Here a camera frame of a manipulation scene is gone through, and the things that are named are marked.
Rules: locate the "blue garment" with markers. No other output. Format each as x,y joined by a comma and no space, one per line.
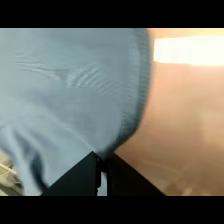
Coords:
66,100

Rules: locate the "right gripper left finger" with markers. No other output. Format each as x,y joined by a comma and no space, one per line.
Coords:
78,178

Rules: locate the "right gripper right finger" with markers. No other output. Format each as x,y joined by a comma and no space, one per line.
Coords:
130,181

